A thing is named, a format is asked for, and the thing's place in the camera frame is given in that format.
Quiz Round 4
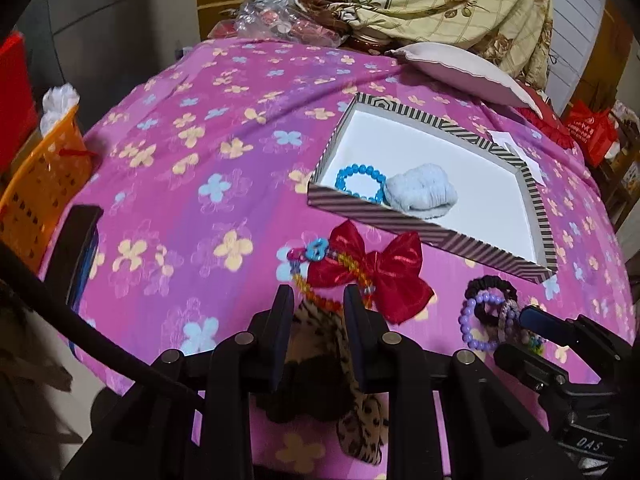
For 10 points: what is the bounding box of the red box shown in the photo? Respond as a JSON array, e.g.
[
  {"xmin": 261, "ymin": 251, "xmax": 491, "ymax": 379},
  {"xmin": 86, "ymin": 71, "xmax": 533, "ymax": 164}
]
[{"xmin": 0, "ymin": 30, "xmax": 38, "ymax": 171}]

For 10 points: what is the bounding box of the orange plastic basket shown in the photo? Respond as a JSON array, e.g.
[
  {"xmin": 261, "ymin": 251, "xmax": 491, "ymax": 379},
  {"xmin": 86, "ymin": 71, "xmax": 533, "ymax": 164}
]
[{"xmin": 0, "ymin": 105, "xmax": 96, "ymax": 273}]

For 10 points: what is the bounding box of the striped cardboard box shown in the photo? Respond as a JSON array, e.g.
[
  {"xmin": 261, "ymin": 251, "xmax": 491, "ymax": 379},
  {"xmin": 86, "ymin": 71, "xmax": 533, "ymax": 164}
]
[{"xmin": 306, "ymin": 92, "xmax": 558, "ymax": 286}]

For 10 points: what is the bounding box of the red satin bow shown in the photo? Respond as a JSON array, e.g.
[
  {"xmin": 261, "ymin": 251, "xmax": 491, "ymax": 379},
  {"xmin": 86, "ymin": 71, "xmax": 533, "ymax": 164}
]
[{"xmin": 306, "ymin": 220, "xmax": 435, "ymax": 325}]

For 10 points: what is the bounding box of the red shopping bag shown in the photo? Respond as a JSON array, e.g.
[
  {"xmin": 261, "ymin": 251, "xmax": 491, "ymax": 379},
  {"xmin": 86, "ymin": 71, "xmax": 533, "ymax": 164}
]
[{"xmin": 565, "ymin": 100, "xmax": 621, "ymax": 168}]

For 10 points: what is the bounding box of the clear plastic bag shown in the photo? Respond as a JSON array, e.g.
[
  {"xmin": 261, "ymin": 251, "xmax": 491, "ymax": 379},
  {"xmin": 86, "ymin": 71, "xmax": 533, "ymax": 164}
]
[{"xmin": 207, "ymin": 0, "xmax": 351, "ymax": 51}]

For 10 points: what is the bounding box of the white plastic bag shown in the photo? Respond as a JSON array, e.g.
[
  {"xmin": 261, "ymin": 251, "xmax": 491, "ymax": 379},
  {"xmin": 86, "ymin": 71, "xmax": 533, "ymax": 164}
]
[{"xmin": 40, "ymin": 84, "xmax": 81, "ymax": 133}]

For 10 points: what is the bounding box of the black cable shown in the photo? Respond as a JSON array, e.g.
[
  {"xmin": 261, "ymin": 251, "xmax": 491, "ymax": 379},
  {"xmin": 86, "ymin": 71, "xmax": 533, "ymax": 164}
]
[{"xmin": 0, "ymin": 237, "xmax": 206, "ymax": 411}]

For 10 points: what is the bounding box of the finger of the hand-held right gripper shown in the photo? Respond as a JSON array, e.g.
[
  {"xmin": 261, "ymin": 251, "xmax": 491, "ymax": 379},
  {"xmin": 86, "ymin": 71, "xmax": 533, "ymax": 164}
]
[
  {"xmin": 517, "ymin": 305, "xmax": 633, "ymax": 377},
  {"xmin": 492, "ymin": 342, "xmax": 571, "ymax": 392}
]

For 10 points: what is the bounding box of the black flat device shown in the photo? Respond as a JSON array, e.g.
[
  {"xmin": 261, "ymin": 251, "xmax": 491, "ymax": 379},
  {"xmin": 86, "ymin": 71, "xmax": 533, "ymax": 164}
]
[{"xmin": 47, "ymin": 204, "xmax": 104, "ymax": 311}]

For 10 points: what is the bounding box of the light blue fluffy scrunchie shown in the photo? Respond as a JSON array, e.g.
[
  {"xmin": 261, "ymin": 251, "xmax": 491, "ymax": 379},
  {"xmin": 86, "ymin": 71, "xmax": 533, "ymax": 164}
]
[{"xmin": 382, "ymin": 162, "xmax": 458, "ymax": 220}]

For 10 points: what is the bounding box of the black scrunchie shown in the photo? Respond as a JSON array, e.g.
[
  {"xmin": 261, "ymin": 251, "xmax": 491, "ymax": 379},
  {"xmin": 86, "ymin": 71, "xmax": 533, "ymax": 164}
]
[{"xmin": 465, "ymin": 276, "xmax": 521, "ymax": 328}]

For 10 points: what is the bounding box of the pink floral bedsheet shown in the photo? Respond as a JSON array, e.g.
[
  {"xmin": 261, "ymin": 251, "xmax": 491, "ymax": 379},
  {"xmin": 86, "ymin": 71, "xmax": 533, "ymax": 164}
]
[{"xmin": 37, "ymin": 37, "xmax": 633, "ymax": 466}]

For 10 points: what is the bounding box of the beige floral quilt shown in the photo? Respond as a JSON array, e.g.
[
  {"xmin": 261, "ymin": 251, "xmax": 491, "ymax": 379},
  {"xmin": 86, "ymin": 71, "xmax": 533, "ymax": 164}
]
[{"xmin": 295, "ymin": 0, "xmax": 556, "ymax": 91}]

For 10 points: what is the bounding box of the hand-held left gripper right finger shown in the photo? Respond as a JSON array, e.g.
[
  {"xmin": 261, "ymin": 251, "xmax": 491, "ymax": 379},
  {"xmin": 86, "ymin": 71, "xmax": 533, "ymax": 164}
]
[{"xmin": 342, "ymin": 284, "xmax": 591, "ymax": 480}]

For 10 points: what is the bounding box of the white paper sheet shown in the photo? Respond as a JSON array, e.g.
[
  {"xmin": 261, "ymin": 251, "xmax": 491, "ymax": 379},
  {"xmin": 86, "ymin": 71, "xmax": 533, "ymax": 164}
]
[
  {"xmin": 486, "ymin": 130, "xmax": 517, "ymax": 150},
  {"xmin": 505, "ymin": 142, "xmax": 548, "ymax": 186}
]

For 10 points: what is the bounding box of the blue bead bracelet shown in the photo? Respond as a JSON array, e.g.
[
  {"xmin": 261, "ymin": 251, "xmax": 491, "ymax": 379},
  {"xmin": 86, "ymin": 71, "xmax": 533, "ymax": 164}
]
[{"xmin": 334, "ymin": 162, "xmax": 388, "ymax": 205}]

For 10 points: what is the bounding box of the purple bead bracelet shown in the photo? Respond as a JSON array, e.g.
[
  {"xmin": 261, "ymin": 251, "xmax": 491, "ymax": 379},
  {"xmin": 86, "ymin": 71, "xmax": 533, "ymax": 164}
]
[{"xmin": 459, "ymin": 291, "xmax": 507, "ymax": 352}]

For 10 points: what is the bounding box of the orange bead bracelet with charms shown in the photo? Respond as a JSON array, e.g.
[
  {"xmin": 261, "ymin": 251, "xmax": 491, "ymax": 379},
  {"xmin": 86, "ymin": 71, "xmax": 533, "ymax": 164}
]
[{"xmin": 286, "ymin": 239, "xmax": 376, "ymax": 313}]

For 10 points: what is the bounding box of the silver glitter bracelet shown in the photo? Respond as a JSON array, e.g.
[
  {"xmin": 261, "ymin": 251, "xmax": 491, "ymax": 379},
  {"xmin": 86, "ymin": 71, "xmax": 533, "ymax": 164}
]
[{"xmin": 496, "ymin": 299, "xmax": 523, "ymax": 343}]

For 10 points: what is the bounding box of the red frilled cushion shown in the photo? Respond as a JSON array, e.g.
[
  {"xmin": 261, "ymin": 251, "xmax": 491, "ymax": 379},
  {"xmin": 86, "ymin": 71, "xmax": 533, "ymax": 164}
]
[{"xmin": 515, "ymin": 87, "xmax": 576, "ymax": 148}]

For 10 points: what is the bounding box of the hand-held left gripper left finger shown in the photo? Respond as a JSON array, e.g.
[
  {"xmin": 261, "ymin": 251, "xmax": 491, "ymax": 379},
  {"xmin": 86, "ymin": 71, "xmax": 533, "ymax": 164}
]
[{"xmin": 60, "ymin": 284, "xmax": 297, "ymax": 480}]

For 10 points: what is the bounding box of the white pillow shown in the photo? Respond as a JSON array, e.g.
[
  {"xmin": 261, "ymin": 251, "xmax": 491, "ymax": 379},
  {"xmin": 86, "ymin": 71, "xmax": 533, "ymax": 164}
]
[{"xmin": 385, "ymin": 42, "xmax": 543, "ymax": 118}]

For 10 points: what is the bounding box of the leopard print bow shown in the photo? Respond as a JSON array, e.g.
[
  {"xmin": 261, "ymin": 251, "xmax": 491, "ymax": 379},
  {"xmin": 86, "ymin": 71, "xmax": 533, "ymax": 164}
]
[{"xmin": 265, "ymin": 300, "xmax": 391, "ymax": 466}]

